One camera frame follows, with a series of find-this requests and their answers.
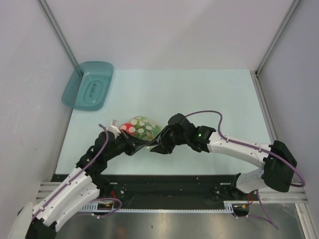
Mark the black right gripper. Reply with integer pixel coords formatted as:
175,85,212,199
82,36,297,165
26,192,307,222
147,125,188,154

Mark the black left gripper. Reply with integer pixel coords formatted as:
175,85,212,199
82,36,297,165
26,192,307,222
105,129,149,161

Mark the red fake tomato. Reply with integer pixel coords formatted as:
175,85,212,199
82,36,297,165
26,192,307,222
120,122,136,136

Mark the clear polka dot zip bag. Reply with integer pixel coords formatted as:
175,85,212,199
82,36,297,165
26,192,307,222
119,116,162,144

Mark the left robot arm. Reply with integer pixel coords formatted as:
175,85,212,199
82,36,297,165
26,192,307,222
25,130,148,239

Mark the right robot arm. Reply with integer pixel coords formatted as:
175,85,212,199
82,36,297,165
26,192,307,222
150,114,297,200

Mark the teal plastic bin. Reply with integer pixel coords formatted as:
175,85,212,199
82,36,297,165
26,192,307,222
62,61,114,111

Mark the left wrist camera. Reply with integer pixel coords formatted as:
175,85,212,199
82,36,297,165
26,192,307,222
107,119,121,137

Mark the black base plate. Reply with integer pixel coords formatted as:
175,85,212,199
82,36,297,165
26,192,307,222
49,174,292,217

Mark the white cable duct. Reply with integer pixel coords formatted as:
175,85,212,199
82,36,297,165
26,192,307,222
79,203,234,214

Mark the front aluminium rail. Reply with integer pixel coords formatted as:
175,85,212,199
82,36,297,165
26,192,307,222
35,182,308,203

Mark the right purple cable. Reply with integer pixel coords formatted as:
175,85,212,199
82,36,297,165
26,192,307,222
185,110,306,231

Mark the left aluminium corner post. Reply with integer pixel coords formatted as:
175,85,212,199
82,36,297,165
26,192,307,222
36,0,78,68

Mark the aluminium corner post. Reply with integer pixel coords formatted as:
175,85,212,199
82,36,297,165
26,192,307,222
36,0,78,68
254,0,303,77

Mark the right aluminium corner post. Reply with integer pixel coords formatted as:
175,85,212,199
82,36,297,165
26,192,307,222
254,0,303,77

